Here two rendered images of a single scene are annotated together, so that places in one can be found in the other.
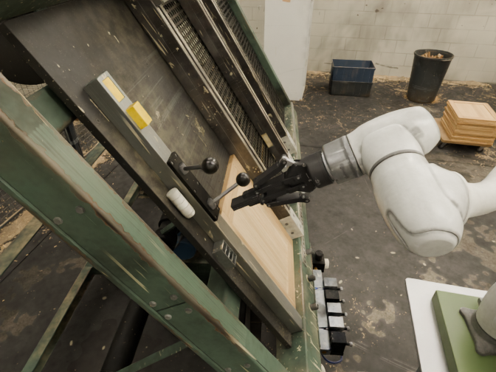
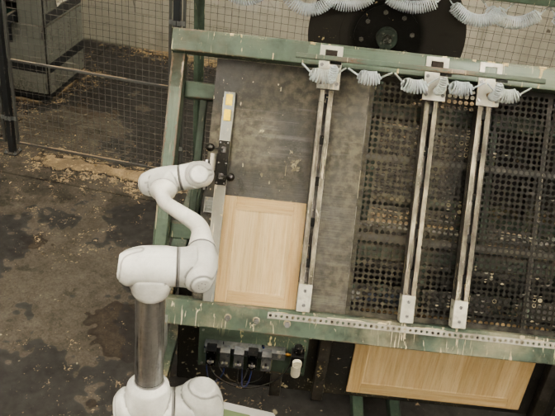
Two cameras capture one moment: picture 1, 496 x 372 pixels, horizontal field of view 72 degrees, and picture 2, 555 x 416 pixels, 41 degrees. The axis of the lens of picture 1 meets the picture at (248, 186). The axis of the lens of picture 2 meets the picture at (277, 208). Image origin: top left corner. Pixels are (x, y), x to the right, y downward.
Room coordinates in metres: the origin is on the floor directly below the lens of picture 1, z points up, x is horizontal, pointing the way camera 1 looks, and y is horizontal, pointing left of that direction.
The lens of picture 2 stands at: (0.72, -2.77, 3.07)
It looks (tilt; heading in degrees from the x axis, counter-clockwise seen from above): 32 degrees down; 86
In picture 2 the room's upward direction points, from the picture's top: 6 degrees clockwise
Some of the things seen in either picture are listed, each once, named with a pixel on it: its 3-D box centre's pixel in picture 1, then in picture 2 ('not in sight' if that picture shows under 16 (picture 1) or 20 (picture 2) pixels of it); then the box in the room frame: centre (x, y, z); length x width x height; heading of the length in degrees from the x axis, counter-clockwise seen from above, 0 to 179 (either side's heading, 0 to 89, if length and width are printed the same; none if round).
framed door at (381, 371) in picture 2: not in sight; (443, 361); (1.84, -0.09, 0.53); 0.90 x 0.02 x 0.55; 176
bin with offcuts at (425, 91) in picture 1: (426, 77); not in sight; (4.89, -2.57, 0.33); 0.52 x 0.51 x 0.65; 167
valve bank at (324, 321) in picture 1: (327, 305); (251, 361); (0.87, -0.33, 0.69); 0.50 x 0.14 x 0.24; 176
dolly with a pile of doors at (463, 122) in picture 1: (462, 125); not in sight; (3.59, -2.46, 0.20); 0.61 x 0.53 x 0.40; 167
